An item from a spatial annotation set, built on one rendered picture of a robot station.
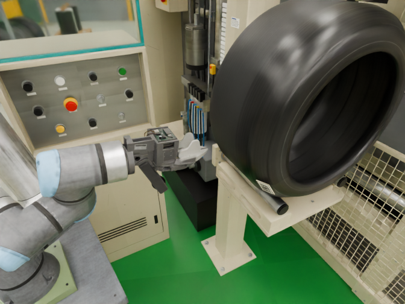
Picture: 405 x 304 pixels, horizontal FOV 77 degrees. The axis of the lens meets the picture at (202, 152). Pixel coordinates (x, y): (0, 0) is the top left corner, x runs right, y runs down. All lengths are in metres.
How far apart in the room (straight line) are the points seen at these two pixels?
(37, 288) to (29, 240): 0.49
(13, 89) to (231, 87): 0.82
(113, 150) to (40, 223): 0.21
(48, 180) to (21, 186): 0.43
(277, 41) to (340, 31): 0.13
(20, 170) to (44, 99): 0.35
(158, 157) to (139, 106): 0.71
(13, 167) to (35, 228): 0.36
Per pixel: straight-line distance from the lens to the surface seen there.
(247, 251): 1.84
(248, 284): 1.74
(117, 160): 0.55
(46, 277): 1.13
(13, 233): 0.64
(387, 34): 0.77
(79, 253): 1.22
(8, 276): 1.04
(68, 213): 0.65
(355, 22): 0.70
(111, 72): 1.19
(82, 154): 0.56
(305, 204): 1.07
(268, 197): 0.90
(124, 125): 1.29
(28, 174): 0.97
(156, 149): 0.57
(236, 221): 1.51
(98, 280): 1.13
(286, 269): 1.84
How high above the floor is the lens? 1.54
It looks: 36 degrees down
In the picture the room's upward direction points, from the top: straight up
